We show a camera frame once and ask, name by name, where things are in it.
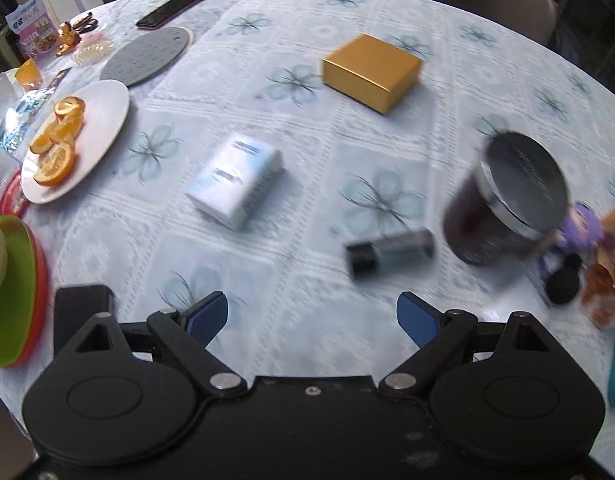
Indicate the dark jar with silver lid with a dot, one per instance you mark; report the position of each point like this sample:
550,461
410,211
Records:
512,195

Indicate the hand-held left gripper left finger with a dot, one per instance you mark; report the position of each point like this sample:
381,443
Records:
208,316

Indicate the orange plate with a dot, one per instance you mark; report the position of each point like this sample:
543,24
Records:
40,305

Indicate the grey silicone mat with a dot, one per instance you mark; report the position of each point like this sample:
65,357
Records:
142,57

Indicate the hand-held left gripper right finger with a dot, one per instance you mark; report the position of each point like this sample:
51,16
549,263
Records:
415,318

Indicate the orange printed snack box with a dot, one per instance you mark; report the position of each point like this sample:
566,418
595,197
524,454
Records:
607,285

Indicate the small orange cup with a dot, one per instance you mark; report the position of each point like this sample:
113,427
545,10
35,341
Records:
28,72

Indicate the red round lid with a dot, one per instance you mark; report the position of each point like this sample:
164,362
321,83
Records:
11,197

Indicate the purple plush toy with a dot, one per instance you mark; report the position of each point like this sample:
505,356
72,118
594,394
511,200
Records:
580,225

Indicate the black smartphone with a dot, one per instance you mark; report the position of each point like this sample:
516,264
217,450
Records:
172,6

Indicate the shiny foil packet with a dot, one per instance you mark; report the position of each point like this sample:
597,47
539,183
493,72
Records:
20,115

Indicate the pile of orange slices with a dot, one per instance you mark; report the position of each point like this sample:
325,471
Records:
57,157

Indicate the printed paper packet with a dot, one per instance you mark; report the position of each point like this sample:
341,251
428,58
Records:
32,27

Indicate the clear plastic dish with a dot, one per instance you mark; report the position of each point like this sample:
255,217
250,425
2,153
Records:
92,52

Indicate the gold figurine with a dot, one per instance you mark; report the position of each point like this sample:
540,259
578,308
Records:
67,37

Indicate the black and silver tube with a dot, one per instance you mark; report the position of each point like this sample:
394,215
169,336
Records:
390,252

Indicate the white plate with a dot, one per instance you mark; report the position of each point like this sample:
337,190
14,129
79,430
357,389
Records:
105,110

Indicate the gold cardboard box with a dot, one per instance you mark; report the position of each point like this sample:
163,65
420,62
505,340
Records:
372,72

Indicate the white and blue tissue pack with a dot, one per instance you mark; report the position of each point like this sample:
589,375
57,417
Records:
235,180

